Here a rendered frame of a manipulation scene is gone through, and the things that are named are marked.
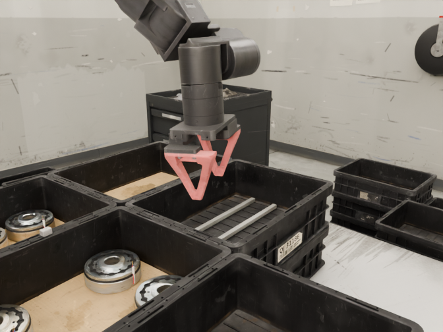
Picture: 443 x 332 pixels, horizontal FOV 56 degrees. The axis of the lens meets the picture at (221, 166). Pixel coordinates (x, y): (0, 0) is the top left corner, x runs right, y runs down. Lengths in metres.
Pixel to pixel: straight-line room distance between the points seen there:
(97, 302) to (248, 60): 0.48
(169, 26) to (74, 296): 0.50
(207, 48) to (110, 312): 0.46
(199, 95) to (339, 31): 3.46
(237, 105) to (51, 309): 1.76
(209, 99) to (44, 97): 3.51
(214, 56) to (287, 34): 3.72
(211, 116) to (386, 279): 0.70
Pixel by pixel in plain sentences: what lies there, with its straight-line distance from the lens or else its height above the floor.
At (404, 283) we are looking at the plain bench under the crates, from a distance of 1.13.
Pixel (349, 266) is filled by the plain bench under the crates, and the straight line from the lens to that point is 1.15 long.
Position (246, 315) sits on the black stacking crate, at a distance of 0.75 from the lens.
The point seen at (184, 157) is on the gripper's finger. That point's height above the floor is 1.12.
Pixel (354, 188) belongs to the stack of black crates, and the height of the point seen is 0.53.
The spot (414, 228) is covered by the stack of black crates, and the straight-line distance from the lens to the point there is 1.91.
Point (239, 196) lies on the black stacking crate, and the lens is 1.18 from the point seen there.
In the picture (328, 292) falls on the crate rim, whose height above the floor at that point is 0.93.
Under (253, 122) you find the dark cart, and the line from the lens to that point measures 2.49.
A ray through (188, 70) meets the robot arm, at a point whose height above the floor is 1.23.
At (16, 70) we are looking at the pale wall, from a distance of 3.93.
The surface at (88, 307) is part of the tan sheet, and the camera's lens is 0.79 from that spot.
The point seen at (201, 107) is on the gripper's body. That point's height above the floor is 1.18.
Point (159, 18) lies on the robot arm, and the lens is 0.60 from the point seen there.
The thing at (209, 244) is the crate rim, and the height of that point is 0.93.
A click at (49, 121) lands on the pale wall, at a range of 4.08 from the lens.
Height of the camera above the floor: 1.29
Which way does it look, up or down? 19 degrees down
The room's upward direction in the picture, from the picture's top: straight up
